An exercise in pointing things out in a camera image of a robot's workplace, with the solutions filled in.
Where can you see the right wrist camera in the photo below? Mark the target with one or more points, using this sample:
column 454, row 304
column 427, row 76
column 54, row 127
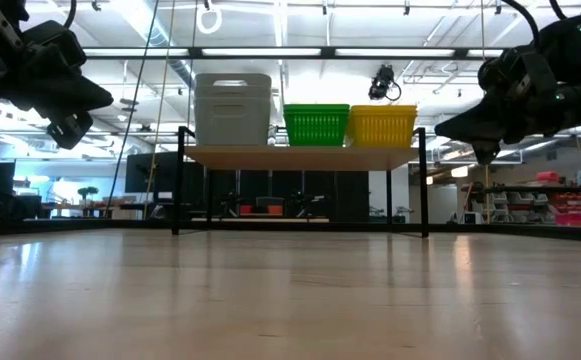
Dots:
column 486, row 154

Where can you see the black partition panels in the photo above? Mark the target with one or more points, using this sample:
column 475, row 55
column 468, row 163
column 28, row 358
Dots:
column 350, row 195

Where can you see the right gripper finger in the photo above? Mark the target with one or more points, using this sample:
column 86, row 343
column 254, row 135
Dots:
column 480, row 125

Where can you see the red storage bin rack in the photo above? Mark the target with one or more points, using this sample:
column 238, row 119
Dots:
column 580, row 217

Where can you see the silver ventilation duct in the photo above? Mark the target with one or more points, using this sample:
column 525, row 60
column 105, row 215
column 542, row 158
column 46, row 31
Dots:
column 160, row 37

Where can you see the green potted plant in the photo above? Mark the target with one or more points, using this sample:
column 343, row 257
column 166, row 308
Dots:
column 88, row 191

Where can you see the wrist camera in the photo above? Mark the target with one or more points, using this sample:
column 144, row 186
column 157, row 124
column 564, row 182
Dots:
column 70, row 132
column 486, row 154

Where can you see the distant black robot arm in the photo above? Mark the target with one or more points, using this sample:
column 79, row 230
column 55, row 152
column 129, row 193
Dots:
column 235, row 202
column 307, row 202

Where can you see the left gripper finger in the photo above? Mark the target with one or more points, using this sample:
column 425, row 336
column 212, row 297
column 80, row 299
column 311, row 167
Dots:
column 75, row 97

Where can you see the black hanging camera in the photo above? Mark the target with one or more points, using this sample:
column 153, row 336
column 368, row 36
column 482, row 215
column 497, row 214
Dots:
column 381, row 82

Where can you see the red and grey box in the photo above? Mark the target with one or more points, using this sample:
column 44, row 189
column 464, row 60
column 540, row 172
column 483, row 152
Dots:
column 262, row 205

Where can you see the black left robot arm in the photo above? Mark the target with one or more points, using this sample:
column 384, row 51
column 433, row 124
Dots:
column 50, row 42

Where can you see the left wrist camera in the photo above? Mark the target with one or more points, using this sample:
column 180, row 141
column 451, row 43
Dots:
column 70, row 132

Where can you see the wooden shelf with black legs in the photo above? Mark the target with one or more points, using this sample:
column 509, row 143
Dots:
column 300, row 157

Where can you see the grey storage bin rack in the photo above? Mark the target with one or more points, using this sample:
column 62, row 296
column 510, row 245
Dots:
column 520, row 207

